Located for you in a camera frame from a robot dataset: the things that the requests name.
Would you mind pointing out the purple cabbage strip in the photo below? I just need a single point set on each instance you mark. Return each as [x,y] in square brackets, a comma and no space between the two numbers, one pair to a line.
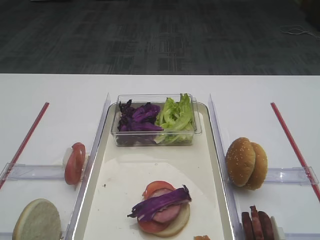
[145,210]

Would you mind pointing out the green lettuce pile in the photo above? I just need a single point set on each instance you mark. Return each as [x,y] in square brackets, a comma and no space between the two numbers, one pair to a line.
[175,116]

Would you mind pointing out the upper tomato slice on bun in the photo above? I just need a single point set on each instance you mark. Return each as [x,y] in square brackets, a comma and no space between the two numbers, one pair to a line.
[156,185]

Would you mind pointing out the tomato slice on bun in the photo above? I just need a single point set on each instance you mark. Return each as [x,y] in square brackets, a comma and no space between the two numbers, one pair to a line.
[156,185]
[152,226]

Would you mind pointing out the white plastic tomato stopper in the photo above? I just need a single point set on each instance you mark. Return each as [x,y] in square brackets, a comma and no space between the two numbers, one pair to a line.
[66,156]

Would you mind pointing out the upright tomato slices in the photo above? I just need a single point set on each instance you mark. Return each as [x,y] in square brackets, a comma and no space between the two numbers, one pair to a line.
[74,165]

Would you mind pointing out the lower tomato slice on bun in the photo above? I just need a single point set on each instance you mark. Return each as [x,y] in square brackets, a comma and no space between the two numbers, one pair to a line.
[152,226]

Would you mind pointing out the left dark meat patty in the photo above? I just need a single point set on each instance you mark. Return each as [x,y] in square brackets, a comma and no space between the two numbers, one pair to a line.
[247,226]

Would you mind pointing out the dark meat patty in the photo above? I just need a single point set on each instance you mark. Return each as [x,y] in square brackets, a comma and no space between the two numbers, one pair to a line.
[266,225]
[247,226]

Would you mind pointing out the bacon strip between patties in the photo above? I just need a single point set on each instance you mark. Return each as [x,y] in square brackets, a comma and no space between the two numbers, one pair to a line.
[256,224]

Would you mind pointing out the right dark meat patty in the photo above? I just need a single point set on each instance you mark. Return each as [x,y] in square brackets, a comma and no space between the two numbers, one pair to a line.
[266,225]

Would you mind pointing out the clear plastic salad container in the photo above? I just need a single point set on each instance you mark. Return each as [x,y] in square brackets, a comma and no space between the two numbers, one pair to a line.
[157,99]

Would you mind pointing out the purple cabbage pile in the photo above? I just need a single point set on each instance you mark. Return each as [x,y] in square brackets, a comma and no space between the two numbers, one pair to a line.
[139,119]

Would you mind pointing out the white rectangular serving tray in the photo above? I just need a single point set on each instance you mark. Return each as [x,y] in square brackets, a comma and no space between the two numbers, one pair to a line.
[120,175]

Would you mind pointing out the front sesame bun top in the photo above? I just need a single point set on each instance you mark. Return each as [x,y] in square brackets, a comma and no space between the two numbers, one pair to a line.
[240,161]

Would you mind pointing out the ham slice on bun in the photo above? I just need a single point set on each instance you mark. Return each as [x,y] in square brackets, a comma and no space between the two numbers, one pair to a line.
[168,214]

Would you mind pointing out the bun bottom on tray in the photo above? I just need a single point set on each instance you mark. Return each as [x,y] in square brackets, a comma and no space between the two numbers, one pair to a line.
[177,224]

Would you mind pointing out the rear golden bun top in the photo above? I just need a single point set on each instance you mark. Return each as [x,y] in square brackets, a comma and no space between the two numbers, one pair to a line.
[260,170]

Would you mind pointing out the right red tape strip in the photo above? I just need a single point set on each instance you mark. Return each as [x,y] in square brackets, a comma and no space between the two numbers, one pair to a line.
[292,145]

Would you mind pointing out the red tape strip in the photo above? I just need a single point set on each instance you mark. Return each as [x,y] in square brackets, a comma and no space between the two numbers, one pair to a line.
[292,145]
[7,170]

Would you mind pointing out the left red tape strip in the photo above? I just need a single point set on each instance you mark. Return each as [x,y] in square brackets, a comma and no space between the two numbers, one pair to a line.
[7,170]

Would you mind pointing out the right long clear divider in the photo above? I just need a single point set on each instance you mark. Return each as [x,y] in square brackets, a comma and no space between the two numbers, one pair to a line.
[235,224]

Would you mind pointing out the long clear divider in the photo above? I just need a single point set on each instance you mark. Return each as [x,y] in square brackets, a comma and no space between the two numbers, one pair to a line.
[96,140]
[235,224]

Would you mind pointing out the left long clear divider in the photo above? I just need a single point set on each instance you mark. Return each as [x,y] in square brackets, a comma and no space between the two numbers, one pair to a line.
[96,140]

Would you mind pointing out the upright pale bun half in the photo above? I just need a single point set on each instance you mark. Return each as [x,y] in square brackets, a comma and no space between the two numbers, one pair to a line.
[39,220]

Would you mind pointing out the white plastic patty stopper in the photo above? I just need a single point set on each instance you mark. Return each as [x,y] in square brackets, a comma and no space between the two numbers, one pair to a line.
[274,228]

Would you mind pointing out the upper right clear rail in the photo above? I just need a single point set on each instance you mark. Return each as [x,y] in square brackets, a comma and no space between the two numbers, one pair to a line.
[295,175]

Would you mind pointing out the upper left clear rail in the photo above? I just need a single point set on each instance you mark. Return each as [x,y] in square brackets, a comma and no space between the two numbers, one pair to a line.
[38,172]

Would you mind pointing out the lower right clear rail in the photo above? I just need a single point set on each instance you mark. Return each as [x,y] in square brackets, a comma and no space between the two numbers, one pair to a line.
[281,235]

